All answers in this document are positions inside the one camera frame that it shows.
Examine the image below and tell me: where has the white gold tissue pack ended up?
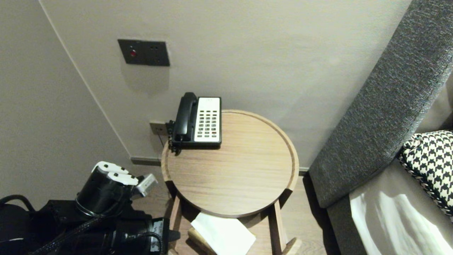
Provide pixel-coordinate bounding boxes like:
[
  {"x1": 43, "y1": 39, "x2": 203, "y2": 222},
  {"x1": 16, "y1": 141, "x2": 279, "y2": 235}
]
[{"x1": 188, "y1": 212, "x2": 257, "y2": 255}]

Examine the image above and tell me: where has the curved wooden nightstand drawer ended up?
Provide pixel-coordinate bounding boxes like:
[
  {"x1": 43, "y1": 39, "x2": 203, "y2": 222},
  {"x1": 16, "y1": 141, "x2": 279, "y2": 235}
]
[{"x1": 166, "y1": 197, "x2": 303, "y2": 255}]

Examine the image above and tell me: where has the round wooden nightstand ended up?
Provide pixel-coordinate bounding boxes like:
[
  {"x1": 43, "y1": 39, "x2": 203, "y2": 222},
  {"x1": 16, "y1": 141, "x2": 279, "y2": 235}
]
[{"x1": 161, "y1": 110, "x2": 300, "y2": 219}]

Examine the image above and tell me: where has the black telephone handset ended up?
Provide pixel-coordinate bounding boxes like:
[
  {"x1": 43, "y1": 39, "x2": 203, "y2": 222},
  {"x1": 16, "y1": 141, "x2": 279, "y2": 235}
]
[{"x1": 173, "y1": 92, "x2": 198, "y2": 142}]

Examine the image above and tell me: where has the white black telephone base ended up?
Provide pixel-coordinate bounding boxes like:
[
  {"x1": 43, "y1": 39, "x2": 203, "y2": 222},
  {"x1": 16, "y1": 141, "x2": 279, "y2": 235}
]
[{"x1": 172, "y1": 96, "x2": 222, "y2": 148}]

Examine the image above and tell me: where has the grey fabric bed base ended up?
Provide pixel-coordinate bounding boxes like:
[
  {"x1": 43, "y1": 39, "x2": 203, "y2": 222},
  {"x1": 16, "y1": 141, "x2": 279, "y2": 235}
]
[{"x1": 326, "y1": 197, "x2": 365, "y2": 255}]

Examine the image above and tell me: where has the white bed sheet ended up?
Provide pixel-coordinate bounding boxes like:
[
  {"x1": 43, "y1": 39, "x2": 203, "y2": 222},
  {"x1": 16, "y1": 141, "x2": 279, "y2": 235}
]
[{"x1": 349, "y1": 159, "x2": 453, "y2": 255}]

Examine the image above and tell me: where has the grey fabric headboard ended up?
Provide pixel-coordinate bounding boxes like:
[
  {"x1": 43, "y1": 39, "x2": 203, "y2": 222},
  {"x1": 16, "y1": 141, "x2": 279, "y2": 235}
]
[{"x1": 309, "y1": 0, "x2": 453, "y2": 209}]

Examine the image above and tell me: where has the black white houndstooth pillow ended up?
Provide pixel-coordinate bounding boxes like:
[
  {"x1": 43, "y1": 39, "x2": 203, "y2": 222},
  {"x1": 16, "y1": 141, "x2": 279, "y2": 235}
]
[{"x1": 396, "y1": 130, "x2": 453, "y2": 216}]

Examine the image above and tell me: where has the black braided cable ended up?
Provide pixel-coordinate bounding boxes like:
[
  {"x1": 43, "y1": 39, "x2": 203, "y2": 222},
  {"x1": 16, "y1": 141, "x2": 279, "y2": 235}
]
[{"x1": 30, "y1": 204, "x2": 122, "y2": 255}]

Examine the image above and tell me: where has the grey wall socket plate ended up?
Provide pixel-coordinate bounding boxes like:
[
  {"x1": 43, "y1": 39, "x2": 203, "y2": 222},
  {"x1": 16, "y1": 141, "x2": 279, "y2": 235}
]
[{"x1": 150, "y1": 121, "x2": 168, "y2": 136}]

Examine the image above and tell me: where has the black coiled phone cord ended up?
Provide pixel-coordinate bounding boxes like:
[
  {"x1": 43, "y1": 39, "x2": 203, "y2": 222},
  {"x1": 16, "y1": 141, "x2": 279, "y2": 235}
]
[{"x1": 166, "y1": 120, "x2": 183, "y2": 155}]

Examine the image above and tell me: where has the smooth black arm cable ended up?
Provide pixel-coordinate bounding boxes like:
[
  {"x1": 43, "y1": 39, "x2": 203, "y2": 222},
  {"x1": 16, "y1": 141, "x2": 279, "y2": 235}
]
[{"x1": 0, "y1": 194, "x2": 36, "y2": 213}]

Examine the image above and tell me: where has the dark wall switch panel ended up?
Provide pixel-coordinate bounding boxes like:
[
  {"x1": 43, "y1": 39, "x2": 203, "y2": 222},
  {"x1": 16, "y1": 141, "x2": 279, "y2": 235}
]
[{"x1": 118, "y1": 39, "x2": 170, "y2": 67}]

